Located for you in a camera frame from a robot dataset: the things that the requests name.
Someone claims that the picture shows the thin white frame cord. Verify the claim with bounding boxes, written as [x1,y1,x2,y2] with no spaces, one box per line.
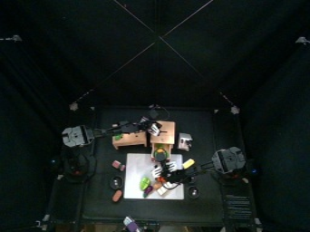
[70,0,213,105]
[110,0,239,113]

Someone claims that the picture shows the small black bowl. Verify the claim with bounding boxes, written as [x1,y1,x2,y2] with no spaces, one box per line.
[109,175,124,190]
[185,186,200,199]

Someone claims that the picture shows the dark round toy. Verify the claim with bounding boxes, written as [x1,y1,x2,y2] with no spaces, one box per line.
[153,152,169,163]

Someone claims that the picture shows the purple toy eggplant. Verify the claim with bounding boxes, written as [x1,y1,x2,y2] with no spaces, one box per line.
[141,185,155,199]

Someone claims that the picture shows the white text label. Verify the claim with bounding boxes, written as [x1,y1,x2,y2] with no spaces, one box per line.
[224,194,245,220]

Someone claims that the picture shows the purple white box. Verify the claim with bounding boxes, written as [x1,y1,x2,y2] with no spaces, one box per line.
[122,215,143,232]

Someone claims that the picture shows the light wooden toy cabinet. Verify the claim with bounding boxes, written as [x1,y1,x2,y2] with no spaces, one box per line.
[110,130,148,150]

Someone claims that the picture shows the grey white toy appliance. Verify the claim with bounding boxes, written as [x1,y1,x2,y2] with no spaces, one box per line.
[176,132,193,151]

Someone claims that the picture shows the red-fronted drawer with wooden knob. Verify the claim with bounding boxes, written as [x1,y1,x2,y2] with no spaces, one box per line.
[149,143,175,162]

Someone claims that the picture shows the yellow toy block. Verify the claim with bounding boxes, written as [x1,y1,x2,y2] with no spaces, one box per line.
[181,159,196,169]

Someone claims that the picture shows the salmon oval toy food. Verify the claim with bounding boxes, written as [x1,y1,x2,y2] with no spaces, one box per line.
[110,188,122,203]

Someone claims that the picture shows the light wooden drawer cabinet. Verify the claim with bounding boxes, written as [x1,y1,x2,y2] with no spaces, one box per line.
[148,121,176,147]

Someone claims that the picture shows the orange red toy food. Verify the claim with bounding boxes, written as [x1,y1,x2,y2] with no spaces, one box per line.
[151,177,167,189]

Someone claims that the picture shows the pink toy piece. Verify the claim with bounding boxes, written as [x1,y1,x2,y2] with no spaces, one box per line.
[110,159,126,172]

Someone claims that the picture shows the black table-level camera with cable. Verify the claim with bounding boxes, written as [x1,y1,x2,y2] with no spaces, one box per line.
[145,103,171,122]

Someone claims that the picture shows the bright green toy food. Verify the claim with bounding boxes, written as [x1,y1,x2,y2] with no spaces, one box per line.
[137,177,152,191]

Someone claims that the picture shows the white rectangular mat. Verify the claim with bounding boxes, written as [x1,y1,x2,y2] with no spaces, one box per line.
[122,152,185,200]

